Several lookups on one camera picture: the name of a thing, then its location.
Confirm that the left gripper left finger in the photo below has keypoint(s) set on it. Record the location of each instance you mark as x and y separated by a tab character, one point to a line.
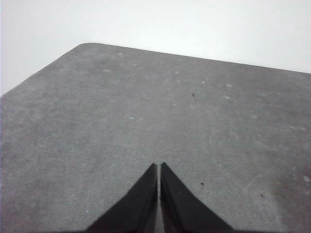
136	208

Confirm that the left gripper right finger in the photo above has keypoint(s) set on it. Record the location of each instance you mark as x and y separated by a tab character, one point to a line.
179	208

